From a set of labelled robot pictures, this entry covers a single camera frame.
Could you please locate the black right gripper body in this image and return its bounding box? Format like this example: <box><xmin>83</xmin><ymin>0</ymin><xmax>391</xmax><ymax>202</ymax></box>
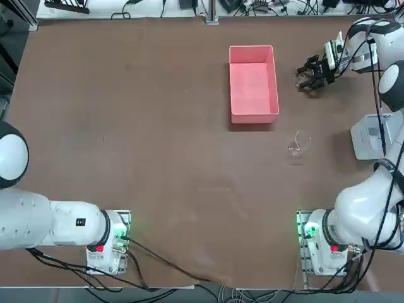
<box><xmin>315</xmin><ymin>58</ymin><xmax>336</xmax><ymax>85</ymax></box>

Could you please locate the green tissue pack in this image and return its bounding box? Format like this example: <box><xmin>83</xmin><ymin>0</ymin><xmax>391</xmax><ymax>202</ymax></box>
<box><xmin>324</xmin><ymin>30</ymin><xmax>347</xmax><ymax>69</ymax></box>

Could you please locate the large glass beaker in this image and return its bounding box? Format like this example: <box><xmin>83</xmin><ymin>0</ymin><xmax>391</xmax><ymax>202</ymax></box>
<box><xmin>286</xmin><ymin>130</ymin><xmax>312</xmax><ymax>158</ymax></box>

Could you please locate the pink plastic container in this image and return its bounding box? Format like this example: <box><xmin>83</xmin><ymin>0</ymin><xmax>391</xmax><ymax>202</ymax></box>
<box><xmin>229</xmin><ymin>45</ymin><xmax>280</xmax><ymax>124</ymax></box>

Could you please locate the black rack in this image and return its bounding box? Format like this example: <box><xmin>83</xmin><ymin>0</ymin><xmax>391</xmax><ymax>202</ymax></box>
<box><xmin>44</xmin><ymin>0</ymin><xmax>91</xmax><ymax>15</ymax></box>

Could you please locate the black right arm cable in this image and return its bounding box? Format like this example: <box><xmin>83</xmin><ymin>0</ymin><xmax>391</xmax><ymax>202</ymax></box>
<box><xmin>345</xmin><ymin>18</ymin><xmax>398</xmax><ymax>253</ymax></box>

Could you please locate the aluminium frame post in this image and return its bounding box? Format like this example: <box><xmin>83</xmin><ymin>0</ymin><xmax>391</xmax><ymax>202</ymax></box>
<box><xmin>205</xmin><ymin>0</ymin><xmax>220</xmax><ymax>25</ymax></box>

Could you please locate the black left base cable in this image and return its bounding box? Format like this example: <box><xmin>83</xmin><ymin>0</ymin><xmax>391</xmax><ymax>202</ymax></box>
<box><xmin>25</xmin><ymin>236</ymin><xmax>212</xmax><ymax>291</ymax></box>

